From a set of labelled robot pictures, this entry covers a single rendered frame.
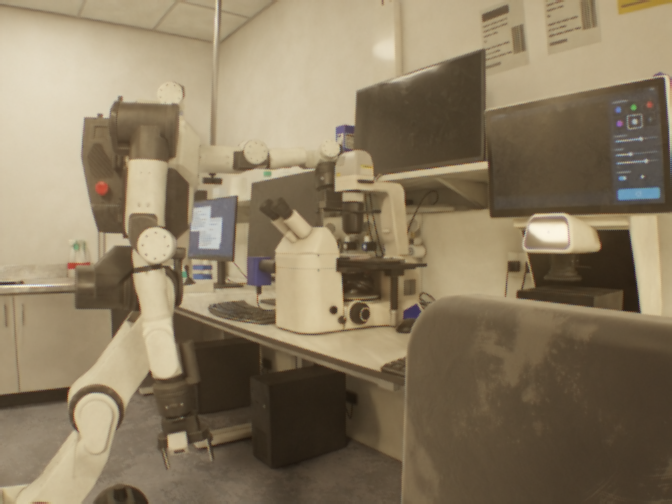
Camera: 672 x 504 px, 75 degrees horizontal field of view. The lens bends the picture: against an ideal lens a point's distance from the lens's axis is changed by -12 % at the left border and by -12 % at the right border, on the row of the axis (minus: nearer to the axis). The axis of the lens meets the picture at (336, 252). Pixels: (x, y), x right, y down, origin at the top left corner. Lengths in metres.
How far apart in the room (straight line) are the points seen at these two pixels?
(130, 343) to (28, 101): 2.85
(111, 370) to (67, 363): 1.99
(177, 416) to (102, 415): 0.23
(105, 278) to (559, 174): 1.09
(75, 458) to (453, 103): 1.66
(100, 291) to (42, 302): 1.96
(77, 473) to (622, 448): 1.27
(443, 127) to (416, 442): 1.50
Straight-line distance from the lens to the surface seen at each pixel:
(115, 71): 4.09
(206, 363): 2.91
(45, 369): 3.31
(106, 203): 1.28
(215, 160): 1.57
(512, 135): 1.22
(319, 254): 1.36
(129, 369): 1.33
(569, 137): 1.14
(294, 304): 1.39
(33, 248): 3.81
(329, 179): 1.64
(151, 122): 1.12
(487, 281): 1.87
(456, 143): 1.82
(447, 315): 0.44
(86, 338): 3.30
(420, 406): 0.49
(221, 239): 2.70
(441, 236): 2.01
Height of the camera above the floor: 1.01
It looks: 1 degrees down
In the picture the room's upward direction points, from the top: straight up
